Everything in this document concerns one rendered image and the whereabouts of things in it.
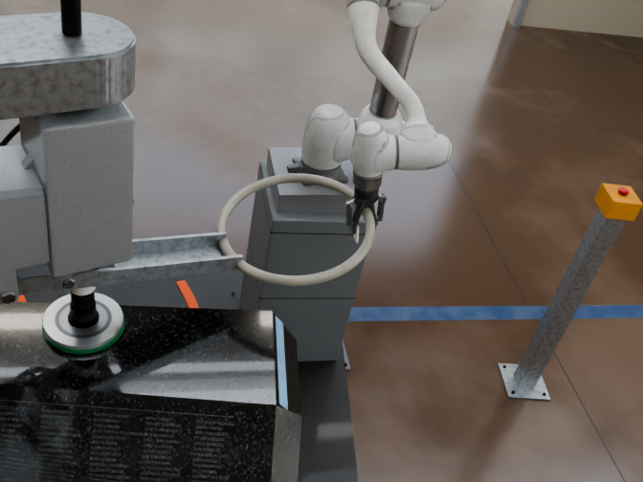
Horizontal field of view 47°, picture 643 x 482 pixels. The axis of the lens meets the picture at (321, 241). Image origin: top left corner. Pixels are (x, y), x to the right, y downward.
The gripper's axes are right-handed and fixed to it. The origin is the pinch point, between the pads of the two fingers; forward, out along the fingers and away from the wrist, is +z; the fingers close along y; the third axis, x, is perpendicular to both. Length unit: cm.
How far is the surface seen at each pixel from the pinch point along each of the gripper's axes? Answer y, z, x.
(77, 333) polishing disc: 90, -7, 23
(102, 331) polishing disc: 84, -6, 23
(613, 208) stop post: -97, 13, 1
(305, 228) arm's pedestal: 11.0, 23.5, -30.8
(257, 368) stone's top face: 45, 4, 41
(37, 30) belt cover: 80, -90, 13
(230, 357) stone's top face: 52, 3, 36
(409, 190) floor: -87, 124, -149
